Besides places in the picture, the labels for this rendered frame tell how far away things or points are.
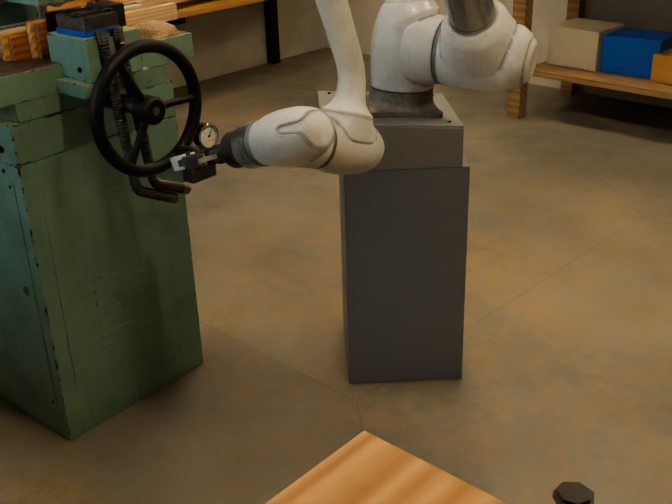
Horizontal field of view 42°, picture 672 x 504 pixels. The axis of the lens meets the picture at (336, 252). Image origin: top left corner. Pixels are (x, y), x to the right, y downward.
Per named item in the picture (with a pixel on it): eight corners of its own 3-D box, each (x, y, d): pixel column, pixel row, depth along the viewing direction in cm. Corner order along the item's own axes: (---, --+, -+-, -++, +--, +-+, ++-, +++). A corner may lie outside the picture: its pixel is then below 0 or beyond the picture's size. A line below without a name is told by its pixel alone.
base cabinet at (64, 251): (70, 444, 214) (16, 168, 184) (-54, 365, 248) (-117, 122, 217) (206, 363, 245) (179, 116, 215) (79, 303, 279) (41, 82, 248)
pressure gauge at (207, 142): (201, 159, 216) (198, 127, 212) (191, 156, 218) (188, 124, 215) (220, 152, 220) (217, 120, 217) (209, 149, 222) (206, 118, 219)
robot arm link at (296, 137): (245, 167, 164) (296, 174, 174) (302, 155, 154) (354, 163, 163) (244, 110, 165) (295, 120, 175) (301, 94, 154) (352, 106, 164)
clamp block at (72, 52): (89, 84, 182) (82, 40, 178) (50, 75, 189) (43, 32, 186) (145, 69, 192) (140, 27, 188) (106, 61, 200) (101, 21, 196)
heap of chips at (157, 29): (157, 38, 206) (155, 26, 205) (123, 32, 213) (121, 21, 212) (184, 32, 212) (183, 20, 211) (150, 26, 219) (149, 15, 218)
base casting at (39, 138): (16, 168, 184) (8, 125, 180) (-116, 121, 217) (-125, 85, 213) (178, 115, 215) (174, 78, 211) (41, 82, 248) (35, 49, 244)
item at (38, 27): (42, 58, 190) (37, 24, 187) (38, 57, 191) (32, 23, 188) (102, 45, 201) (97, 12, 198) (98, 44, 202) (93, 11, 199)
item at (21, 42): (15, 61, 189) (11, 37, 187) (11, 60, 190) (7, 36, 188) (109, 40, 206) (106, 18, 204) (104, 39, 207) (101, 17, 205)
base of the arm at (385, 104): (427, 97, 230) (429, 75, 228) (443, 118, 210) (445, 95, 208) (358, 96, 229) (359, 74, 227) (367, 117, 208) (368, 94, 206)
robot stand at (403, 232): (444, 322, 262) (449, 128, 236) (461, 378, 235) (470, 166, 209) (343, 327, 261) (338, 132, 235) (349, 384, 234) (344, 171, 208)
